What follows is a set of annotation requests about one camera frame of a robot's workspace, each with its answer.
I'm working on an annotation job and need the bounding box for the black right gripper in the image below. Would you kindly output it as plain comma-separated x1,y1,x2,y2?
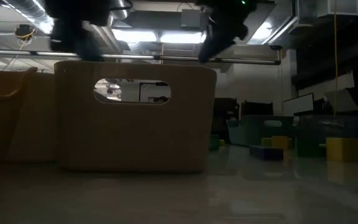
196,0,257,63

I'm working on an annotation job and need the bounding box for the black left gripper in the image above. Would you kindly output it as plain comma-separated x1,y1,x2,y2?
44,0,111,62

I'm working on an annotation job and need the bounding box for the yellow block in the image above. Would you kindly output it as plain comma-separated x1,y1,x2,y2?
271,136,290,151
326,137,358,162

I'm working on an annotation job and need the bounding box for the purple block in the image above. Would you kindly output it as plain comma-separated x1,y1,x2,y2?
249,145,285,162

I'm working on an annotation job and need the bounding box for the ceiling light panel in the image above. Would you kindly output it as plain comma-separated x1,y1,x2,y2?
112,28,158,44
159,30,203,44

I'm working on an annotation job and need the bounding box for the grey ceiling box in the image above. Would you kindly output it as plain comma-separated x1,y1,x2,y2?
181,8,202,29

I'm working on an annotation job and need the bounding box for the black cabinet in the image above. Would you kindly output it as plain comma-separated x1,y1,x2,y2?
212,97,240,144
240,101,275,118

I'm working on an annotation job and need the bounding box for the white plastic bin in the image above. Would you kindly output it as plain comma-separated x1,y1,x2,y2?
6,72,59,162

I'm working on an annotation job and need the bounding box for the green arch block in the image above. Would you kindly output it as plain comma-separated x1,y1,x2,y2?
209,134,220,152

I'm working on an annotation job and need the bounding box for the grey plastic bin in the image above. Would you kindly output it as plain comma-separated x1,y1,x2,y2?
53,60,218,174

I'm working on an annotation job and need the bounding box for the teal plastic bin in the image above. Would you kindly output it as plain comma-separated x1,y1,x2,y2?
227,114,295,147

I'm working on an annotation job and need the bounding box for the white board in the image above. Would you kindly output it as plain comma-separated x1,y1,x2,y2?
282,92,315,116

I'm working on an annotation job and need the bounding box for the horizontal metal rail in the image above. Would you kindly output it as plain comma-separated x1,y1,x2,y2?
0,49,282,66

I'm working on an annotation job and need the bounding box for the yellow black cable reel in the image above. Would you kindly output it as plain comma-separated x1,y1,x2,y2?
14,24,37,43

